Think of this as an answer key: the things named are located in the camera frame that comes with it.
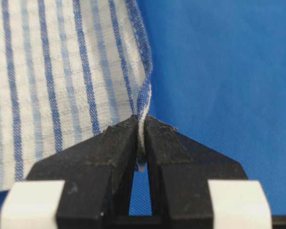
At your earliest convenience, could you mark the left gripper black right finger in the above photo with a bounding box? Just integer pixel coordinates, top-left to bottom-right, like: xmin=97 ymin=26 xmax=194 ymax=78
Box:
xmin=144 ymin=117 xmax=272 ymax=229

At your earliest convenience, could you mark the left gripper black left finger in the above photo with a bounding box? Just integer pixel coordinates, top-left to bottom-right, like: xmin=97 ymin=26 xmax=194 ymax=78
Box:
xmin=0 ymin=115 xmax=138 ymax=229

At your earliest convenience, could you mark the blue striped white towel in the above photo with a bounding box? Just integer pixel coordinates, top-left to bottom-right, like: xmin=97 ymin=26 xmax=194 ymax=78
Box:
xmin=0 ymin=0 xmax=153 ymax=191

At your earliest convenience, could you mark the blue table cloth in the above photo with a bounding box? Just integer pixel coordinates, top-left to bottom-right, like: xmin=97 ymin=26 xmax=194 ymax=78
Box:
xmin=0 ymin=0 xmax=286 ymax=215

